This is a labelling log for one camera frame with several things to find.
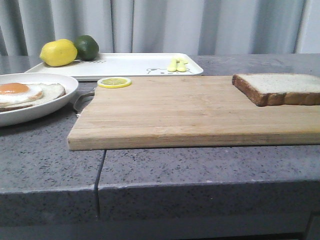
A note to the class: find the white bread slice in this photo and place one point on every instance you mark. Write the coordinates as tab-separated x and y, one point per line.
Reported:
275	89

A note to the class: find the white round plate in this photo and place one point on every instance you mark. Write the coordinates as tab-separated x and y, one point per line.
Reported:
23	115

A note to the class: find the white rectangular tray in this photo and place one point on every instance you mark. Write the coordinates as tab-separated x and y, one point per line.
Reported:
121	65

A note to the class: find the bottom bread slice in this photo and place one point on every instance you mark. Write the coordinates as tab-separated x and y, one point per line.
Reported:
50	93

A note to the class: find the wooden cutting board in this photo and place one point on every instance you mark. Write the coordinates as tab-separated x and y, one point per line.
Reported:
188	111

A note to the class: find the lemon slice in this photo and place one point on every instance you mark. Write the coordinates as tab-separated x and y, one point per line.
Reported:
114	82

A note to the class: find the grey curtain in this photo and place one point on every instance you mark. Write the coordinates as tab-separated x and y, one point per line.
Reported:
193	27

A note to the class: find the green lime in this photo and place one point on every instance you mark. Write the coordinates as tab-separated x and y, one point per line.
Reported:
87	47

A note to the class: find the yellow lemon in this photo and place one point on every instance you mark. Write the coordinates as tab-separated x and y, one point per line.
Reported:
58	53

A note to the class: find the fried egg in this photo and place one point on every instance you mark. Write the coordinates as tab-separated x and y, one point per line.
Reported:
17	92

